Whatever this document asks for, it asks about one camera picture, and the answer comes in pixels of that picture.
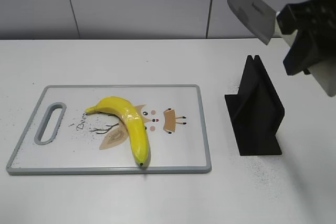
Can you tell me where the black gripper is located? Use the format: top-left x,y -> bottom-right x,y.
276,0 -> 335,76

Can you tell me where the cleaver knife with cream handle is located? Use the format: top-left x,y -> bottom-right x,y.
227,0 -> 335,97

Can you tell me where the yellow plastic banana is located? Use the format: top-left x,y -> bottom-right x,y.
85,97 -> 150,166

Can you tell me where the black knife stand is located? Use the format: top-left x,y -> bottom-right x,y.
224,55 -> 285,156

